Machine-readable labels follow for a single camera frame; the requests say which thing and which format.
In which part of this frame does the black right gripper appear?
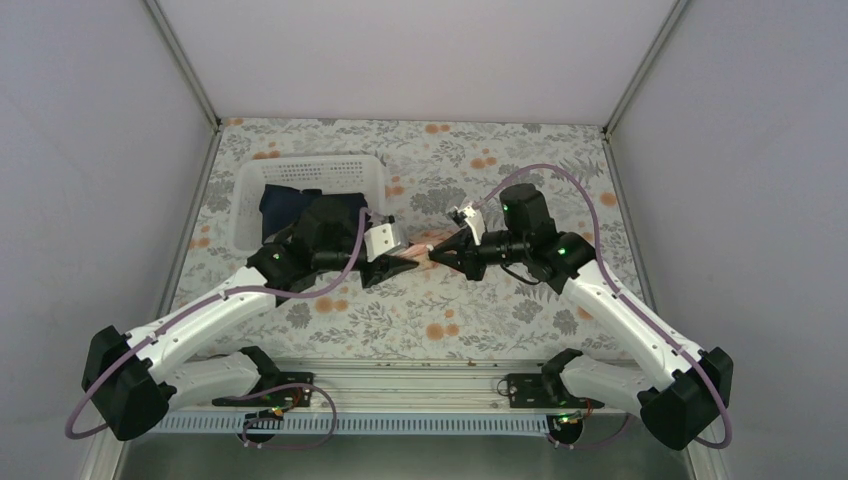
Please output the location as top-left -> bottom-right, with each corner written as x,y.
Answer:
429,226 -> 529,282

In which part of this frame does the pink floral mesh laundry bag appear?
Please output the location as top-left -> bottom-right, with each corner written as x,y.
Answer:
390,229 -> 458,269

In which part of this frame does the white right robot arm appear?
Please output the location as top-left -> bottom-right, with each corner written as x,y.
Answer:
429,184 -> 734,450

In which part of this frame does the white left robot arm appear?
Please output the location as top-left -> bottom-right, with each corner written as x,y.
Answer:
65,196 -> 418,441

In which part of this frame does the white plastic laundry basket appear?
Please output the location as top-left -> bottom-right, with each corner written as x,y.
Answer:
228,155 -> 387,255

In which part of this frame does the navy blue bra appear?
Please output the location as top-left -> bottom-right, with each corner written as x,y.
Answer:
258,185 -> 368,243

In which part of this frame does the floral patterned tablecloth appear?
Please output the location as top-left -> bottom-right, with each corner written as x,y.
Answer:
173,118 -> 641,362

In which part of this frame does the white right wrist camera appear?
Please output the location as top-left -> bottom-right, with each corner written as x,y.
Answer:
447,201 -> 486,246

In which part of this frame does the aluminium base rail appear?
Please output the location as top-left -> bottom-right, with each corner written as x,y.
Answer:
276,358 -> 543,414

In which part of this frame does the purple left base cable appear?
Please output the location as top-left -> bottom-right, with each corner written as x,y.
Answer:
239,382 -> 339,452

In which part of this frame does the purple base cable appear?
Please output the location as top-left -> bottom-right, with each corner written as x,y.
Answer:
547,413 -> 631,452
239,382 -> 339,452

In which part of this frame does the white slotted cable duct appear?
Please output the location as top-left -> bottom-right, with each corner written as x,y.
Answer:
152,412 -> 549,437

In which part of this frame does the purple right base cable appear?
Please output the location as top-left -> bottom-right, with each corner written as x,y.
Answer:
547,413 -> 631,452

